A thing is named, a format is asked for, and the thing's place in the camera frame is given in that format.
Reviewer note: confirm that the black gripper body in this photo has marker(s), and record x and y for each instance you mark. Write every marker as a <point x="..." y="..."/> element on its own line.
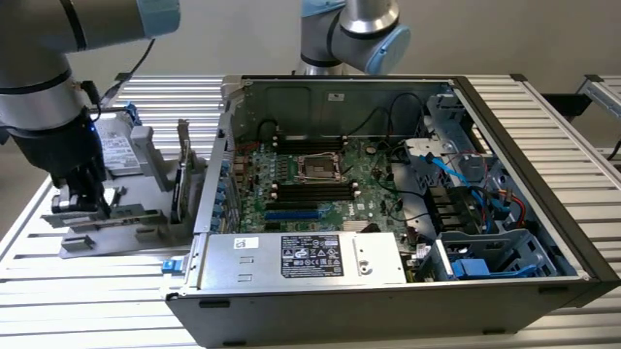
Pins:
<point x="54" y="149"/>

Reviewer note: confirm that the green RAM stick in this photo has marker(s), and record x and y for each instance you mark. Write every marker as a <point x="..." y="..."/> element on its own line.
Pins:
<point x="135" y="216"/>

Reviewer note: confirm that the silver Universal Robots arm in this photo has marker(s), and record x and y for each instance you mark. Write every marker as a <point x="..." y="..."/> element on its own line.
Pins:
<point x="34" y="54"/>

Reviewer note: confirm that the black RAM slot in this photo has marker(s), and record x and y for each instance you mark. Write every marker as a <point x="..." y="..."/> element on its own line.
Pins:
<point x="310" y="142"/>
<point x="310" y="146"/>
<point x="315" y="185"/>
<point x="310" y="138"/>
<point x="315" y="194"/>
<point x="315" y="189"/>
<point x="315" y="198"/>

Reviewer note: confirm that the silver hard disk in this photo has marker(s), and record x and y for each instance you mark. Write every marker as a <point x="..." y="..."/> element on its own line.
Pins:
<point x="116" y="145"/>

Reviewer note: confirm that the grey parts rack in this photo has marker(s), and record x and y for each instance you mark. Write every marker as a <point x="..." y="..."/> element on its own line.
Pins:
<point x="146" y="232"/>

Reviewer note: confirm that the blue case latch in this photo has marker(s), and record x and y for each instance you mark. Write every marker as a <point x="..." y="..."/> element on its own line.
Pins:
<point x="174" y="264"/>

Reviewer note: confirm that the short black expansion slot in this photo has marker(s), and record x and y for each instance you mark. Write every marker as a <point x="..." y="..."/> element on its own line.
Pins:
<point x="273" y="226"/>

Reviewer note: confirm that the long black expansion slot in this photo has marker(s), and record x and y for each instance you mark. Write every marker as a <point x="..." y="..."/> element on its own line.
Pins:
<point x="291" y="206"/>

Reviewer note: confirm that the silver power supply unit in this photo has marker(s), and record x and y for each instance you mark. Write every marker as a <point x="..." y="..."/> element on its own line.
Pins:
<point x="271" y="261"/>

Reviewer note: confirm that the blue expansion slot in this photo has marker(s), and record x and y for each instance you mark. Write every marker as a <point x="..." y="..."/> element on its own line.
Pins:
<point x="291" y="214"/>

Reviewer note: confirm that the metal CPU socket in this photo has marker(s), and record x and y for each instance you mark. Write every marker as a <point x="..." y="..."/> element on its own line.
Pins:
<point x="318" y="168"/>

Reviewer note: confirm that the silver chipset heatsink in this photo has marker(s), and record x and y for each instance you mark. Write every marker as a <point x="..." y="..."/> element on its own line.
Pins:
<point x="361" y="227"/>

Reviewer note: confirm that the green motherboard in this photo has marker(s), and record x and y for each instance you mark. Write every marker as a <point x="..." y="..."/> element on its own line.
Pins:
<point x="369" y="189"/>

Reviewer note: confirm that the open grey PC case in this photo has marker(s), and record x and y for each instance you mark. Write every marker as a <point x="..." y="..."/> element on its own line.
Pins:
<point x="369" y="312"/>

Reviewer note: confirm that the grey metal disk bay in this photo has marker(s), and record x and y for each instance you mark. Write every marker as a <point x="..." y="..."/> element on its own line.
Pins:
<point x="446" y="120"/>

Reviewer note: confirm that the grey disk bay blue clip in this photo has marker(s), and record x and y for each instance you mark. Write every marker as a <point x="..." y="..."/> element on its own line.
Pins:
<point x="505" y="251"/>

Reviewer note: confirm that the black box between tables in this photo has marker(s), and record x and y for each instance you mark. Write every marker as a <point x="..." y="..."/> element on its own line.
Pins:
<point x="565" y="104"/>

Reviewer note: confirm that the metal slat side table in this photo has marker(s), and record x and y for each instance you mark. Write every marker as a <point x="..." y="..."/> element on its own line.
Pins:
<point x="601" y="94"/>

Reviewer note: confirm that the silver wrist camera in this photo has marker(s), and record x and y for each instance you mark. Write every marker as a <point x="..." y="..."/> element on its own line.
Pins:
<point x="60" y="204"/>

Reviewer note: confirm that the graphics card with metal bracket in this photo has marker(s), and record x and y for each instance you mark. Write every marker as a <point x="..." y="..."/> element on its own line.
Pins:
<point x="182" y="181"/>

